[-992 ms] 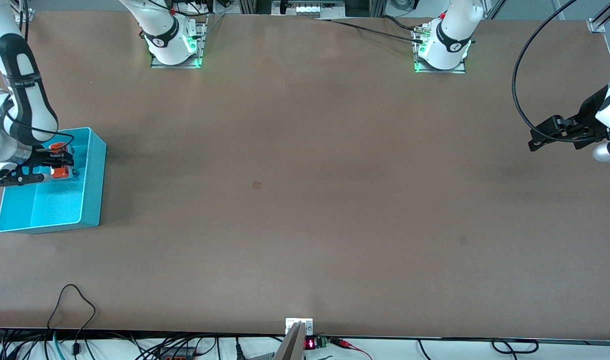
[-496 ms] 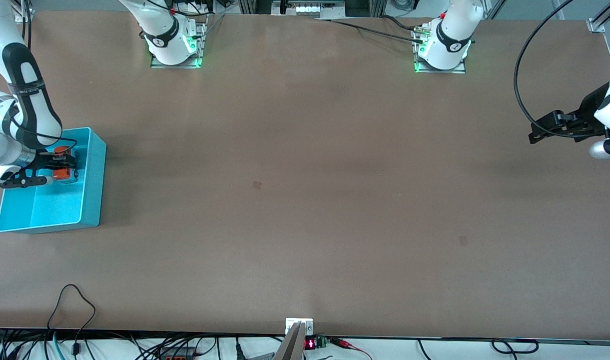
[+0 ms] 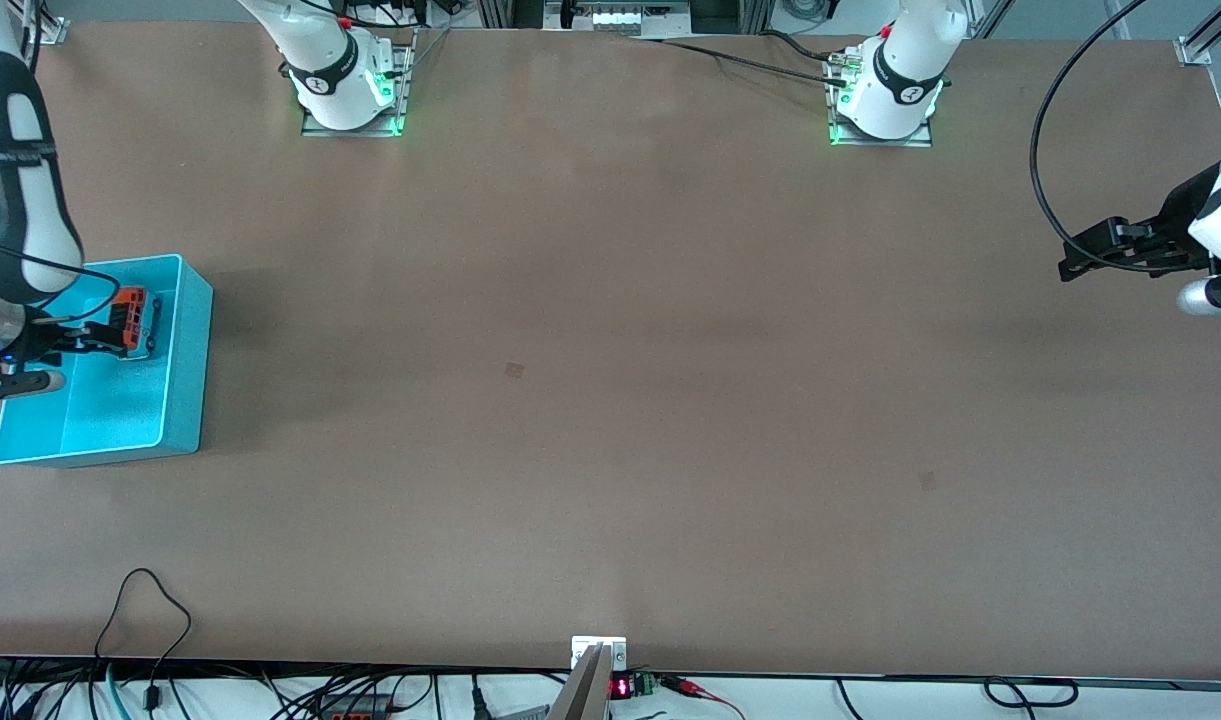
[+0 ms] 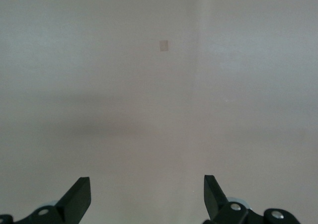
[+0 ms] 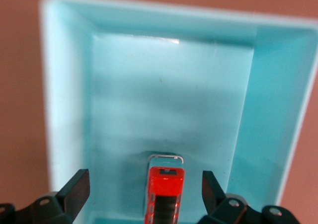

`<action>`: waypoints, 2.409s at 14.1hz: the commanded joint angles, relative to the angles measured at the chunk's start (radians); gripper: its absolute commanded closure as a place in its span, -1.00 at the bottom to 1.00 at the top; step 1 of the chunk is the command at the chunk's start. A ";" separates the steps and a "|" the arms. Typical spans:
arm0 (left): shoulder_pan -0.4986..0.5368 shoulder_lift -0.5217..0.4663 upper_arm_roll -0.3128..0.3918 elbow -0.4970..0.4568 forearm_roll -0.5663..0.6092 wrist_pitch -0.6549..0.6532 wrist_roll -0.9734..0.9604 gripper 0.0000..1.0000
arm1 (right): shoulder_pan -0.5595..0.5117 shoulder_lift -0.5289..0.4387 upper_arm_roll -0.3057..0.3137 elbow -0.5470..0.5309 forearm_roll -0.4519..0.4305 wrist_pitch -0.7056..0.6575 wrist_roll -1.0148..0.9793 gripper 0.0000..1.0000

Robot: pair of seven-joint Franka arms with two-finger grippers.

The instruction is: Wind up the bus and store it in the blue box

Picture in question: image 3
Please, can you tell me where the short black table cable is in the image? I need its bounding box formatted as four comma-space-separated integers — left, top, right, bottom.
760, 30, 843, 63

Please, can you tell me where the grey metal bar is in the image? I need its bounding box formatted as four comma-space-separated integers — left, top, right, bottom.
548, 645, 611, 720

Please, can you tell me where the white table edge bracket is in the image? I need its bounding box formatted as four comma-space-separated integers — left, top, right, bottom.
571, 636, 628, 673

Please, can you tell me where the white power strip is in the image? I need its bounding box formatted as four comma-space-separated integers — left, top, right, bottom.
590, 5, 691, 31

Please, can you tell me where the black adapter with orange buttons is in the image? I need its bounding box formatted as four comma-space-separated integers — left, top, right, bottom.
315, 690, 411, 720

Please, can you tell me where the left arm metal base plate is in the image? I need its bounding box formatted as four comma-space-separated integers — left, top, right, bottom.
826, 50, 934, 148

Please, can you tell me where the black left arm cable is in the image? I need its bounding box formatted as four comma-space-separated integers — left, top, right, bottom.
1030, 0, 1151, 273

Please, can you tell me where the black looped cable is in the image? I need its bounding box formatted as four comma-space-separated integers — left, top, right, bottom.
92, 568, 193, 713

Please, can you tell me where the long black table cable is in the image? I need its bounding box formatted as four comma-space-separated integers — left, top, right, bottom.
635, 35, 851, 88

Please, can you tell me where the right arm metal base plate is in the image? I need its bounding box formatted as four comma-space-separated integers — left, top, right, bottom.
301, 28, 417, 138

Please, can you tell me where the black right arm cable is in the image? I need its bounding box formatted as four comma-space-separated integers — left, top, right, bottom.
0, 220, 123, 326

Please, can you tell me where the orange toy bus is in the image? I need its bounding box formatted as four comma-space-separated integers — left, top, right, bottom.
110, 287, 163, 362

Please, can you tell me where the black coiled cable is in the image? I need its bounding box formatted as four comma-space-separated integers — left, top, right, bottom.
983, 677, 1079, 709

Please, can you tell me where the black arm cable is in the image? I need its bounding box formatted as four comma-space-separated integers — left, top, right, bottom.
1030, 0, 1151, 273
0, 220, 123, 326

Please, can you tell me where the red clip lead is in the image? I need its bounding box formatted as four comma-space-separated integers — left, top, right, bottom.
660, 675, 746, 719

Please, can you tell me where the aluminium frame profile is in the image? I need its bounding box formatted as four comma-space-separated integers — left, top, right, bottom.
30, 0, 71, 46
1175, 0, 1221, 68

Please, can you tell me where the blue plastic box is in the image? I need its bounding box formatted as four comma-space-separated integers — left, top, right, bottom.
0, 253, 214, 468

